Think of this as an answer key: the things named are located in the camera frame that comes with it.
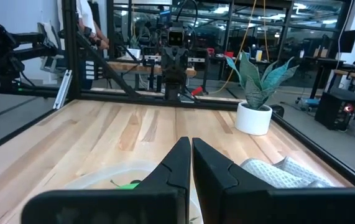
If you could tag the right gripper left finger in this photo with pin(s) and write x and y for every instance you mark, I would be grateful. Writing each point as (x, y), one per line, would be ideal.
(164, 199)

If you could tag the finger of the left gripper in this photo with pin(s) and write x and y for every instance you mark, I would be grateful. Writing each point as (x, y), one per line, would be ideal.
(179, 73)
(170, 73)

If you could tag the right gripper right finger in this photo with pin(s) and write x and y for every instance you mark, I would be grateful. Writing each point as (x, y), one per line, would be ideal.
(227, 199)

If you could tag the green toy pepper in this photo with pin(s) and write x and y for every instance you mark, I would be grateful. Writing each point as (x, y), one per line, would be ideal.
(127, 186)

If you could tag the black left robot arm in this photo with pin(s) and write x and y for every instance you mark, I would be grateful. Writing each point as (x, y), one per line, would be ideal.
(173, 91)

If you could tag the clear plastic tupperware container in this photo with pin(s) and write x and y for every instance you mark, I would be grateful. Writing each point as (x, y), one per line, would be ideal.
(102, 177)

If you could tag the red clamp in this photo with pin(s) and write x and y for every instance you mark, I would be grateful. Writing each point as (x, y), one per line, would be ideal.
(196, 91)

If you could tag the wooden background table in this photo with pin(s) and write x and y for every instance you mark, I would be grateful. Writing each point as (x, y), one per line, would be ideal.
(124, 67)

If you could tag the grey waffle dish cloth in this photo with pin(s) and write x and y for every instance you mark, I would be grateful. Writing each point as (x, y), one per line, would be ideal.
(270, 174)

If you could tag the black panel white labels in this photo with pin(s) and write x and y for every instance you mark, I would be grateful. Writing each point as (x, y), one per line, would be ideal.
(90, 70)

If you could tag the snake plant in white pot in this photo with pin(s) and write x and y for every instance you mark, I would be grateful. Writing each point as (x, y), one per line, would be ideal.
(253, 121)

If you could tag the person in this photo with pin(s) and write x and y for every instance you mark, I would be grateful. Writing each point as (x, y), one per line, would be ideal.
(87, 15)

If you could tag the silver aluminium strip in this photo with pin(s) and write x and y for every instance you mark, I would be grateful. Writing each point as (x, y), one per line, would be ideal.
(62, 90)

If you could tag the black computer tower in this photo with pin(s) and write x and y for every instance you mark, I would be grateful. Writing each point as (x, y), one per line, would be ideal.
(332, 110)

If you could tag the black desk monitor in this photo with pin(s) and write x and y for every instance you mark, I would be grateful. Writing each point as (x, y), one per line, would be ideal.
(348, 40)

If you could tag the wooden top office desk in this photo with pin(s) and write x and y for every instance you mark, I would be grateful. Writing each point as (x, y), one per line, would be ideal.
(354, 76)

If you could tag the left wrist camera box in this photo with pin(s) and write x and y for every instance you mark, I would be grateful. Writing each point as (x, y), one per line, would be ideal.
(175, 36)

